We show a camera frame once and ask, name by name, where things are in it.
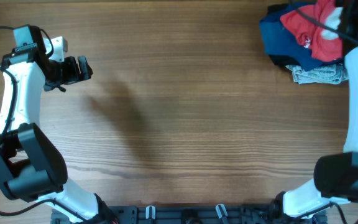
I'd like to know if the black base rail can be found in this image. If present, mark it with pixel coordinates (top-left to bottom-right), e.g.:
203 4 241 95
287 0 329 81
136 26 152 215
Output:
50 203 328 224

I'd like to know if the red garment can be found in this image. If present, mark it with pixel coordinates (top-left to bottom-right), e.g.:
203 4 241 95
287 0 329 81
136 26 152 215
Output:
280 0 343 62

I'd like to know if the black garment under pile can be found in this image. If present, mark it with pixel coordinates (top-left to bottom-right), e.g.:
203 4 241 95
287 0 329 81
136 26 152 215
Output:
267 3 299 67

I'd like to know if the white t-shirt with black print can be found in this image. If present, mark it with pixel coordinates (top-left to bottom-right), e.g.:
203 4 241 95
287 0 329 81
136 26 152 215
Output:
321 7 343 40

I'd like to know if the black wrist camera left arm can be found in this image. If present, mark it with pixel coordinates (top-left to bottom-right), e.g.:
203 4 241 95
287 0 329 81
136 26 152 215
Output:
12 25 68 62

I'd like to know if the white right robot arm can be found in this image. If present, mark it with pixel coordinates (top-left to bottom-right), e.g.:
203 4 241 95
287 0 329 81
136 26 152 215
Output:
278 1 358 222

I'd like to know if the dark blue garment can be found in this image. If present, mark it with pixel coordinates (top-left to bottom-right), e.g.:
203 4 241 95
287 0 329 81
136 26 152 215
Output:
259 5 343 71

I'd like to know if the grey denim garment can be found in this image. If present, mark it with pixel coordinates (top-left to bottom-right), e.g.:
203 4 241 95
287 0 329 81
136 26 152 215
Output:
286 64 349 85

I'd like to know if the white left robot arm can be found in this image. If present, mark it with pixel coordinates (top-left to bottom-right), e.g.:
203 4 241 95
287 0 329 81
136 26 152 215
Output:
0 47 119 223

